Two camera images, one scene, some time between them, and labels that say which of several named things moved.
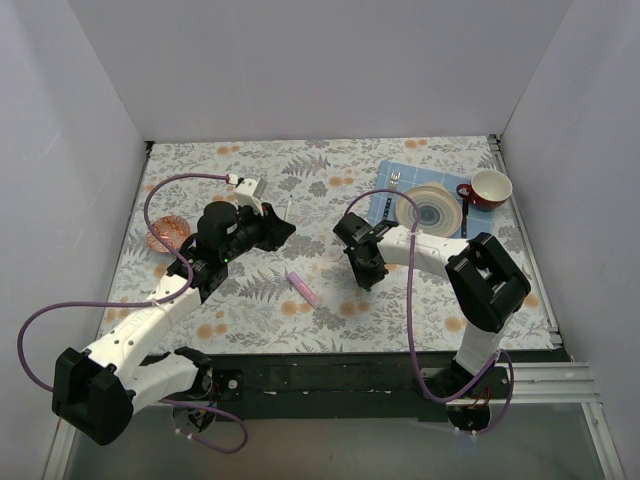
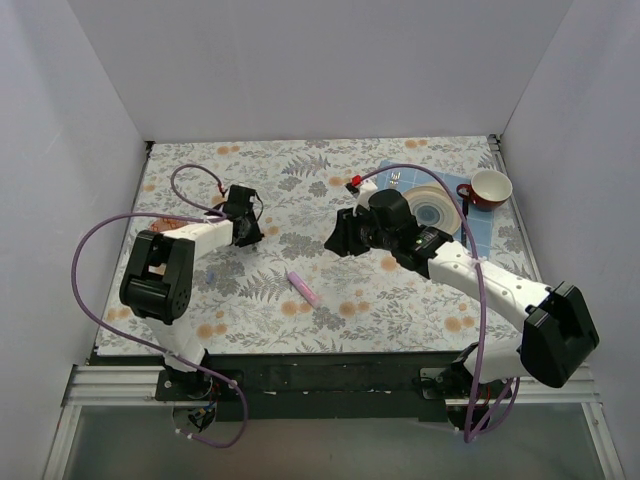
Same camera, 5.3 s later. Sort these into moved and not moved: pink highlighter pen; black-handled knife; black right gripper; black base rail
Moved: black right gripper
Not moved: black base rail; black-handled knife; pink highlighter pen
